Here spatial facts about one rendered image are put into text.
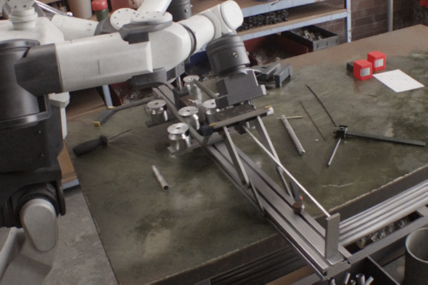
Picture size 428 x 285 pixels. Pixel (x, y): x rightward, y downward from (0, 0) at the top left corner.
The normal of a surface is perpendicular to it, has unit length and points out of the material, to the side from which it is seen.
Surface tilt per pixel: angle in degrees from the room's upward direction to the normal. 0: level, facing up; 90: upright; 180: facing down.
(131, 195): 0
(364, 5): 90
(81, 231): 0
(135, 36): 87
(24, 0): 89
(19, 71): 70
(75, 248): 0
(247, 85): 60
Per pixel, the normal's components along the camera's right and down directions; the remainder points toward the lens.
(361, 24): 0.40, 0.40
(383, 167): -0.11, -0.87
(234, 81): 0.29, -0.10
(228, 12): 0.84, -0.27
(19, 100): 0.62, 0.00
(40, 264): 0.11, 0.69
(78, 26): 0.19, -0.47
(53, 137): 0.88, 0.33
